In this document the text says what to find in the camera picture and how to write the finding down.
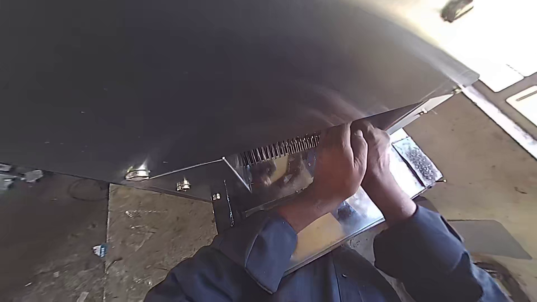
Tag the flat grey sheet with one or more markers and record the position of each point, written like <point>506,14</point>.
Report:
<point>488,237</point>

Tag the person's right fingers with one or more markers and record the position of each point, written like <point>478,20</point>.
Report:
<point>371,131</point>

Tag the shiny metal tray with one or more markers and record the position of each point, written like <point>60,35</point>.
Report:
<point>375,205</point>

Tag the crumpled blue white wrapper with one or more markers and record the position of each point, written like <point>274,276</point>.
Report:
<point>100,251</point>

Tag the large dark metal panel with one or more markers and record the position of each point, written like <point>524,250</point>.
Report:
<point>188,75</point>

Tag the person's left hand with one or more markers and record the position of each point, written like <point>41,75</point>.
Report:
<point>335,167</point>

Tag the person's right hand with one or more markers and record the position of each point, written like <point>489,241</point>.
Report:
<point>378,147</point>

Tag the row of thin metal fins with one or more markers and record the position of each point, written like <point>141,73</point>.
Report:
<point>289,147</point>

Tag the person's right forearm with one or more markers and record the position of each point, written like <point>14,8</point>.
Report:
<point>428,247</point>

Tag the person's left thumb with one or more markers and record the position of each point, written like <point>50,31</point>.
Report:
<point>359,147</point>

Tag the shiny metal latch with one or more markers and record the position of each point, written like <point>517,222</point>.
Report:
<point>138,173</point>

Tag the person's body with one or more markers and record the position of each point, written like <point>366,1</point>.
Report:
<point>331,277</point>

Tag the person's left forearm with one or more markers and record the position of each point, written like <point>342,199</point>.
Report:
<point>275,239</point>

